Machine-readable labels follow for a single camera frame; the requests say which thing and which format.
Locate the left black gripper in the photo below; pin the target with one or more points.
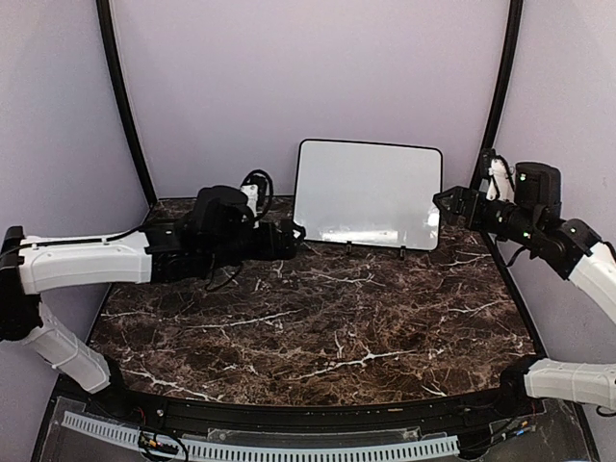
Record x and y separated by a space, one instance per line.
270 250

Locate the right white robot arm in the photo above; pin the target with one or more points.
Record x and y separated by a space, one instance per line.
524 207

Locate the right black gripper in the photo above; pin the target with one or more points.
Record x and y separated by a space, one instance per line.
464 198

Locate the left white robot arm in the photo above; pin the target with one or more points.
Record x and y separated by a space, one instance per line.
224 228

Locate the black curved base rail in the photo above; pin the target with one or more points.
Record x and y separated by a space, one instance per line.
467 413

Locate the grey slotted cable duct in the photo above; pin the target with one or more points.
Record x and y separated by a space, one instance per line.
232 445

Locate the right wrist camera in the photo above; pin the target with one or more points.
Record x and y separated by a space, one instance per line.
498 174

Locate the white whiteboard black frame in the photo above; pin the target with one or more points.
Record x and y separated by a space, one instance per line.
368 193

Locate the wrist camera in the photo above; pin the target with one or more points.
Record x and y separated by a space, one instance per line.
498 174
258 187

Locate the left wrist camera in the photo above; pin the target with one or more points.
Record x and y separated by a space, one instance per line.
258 187

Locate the right black frame post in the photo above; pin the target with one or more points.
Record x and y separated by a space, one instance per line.
510 40

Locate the black frame post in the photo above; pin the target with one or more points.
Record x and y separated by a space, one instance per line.
510 40
108 35

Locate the left black frame post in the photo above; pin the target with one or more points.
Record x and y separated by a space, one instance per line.
108 35

